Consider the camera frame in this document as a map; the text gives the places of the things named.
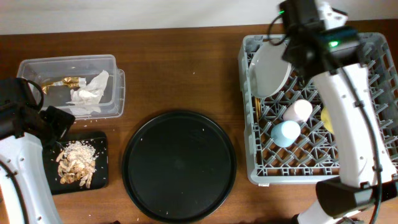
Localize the grey plate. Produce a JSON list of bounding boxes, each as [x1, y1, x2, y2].
[[248, 42, 292, 98]]

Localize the gold coffee sachet wrapper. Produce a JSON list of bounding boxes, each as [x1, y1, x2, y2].
[[41, 77, 86, 94]]

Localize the pink cup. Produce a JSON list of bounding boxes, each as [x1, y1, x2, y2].
[[282, 100, 313, 123]]

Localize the white tissue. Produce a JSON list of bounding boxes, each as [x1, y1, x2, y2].
[[68, 70, 109, 116]]

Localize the yellow bowl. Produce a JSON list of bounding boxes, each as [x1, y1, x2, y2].
[[321, 107, 334, 134]]

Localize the wooden chopstick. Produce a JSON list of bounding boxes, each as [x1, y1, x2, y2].
[[254, 98, 261, 122], [255, 98, 262, 121]]

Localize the food scraps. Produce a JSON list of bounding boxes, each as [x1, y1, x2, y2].
[[55, 141, 97, 189]]

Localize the blue cup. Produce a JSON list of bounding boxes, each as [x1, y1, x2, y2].
[[271, 121, 301, 147]]

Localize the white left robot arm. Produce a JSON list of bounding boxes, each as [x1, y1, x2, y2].
[[1, 78, 75, 223]]

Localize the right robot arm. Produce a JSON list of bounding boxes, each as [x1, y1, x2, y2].
[[279, 1, 397, 223]]

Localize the clear plastic waste bin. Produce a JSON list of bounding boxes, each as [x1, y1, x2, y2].
[[17, 55, 126, 119]]

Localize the grey dishwasher rack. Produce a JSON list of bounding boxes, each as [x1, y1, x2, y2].
[[238, 32, 397, 187]]

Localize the black rectangular tray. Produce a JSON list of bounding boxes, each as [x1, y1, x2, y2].
[[43, 131, 108, 195]]

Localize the round black serving tray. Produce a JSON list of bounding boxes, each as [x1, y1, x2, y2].
[[121, 110, 237, 223]]

